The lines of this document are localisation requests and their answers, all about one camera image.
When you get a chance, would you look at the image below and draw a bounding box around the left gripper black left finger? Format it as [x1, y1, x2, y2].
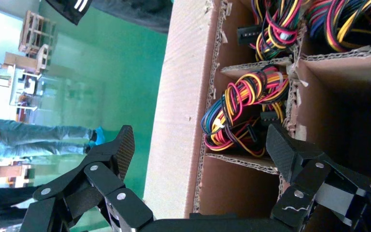
[32, 125, 156, 232]

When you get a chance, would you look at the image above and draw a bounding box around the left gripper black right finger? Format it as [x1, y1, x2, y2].
[265, 123, 371, 232]

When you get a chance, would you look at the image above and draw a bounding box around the cardboard box with dividers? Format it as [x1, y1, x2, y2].
[142, 0, 371, 232]

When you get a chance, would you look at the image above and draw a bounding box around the person in blue jeans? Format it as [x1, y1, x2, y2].
[0, 117, 107, 160]

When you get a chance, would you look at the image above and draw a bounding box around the person in black trousers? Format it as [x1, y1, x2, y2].
[0, 185, 43, 231]

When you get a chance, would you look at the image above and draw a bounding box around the white workshop table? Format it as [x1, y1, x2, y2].
[9, 67, 43, 111]

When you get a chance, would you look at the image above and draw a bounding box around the brown wooden crate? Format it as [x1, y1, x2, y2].
[3, 44, 50, 75]

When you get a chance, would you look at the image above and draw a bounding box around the wooden pallet stack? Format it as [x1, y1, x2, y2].
[18, 9, 58, 57]

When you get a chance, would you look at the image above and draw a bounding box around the person in black striped jacket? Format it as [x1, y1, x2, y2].
[44, 0, 173, 35]

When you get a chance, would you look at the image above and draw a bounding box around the top centre wire bundle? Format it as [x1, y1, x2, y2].
[236, 0, 303, 62]

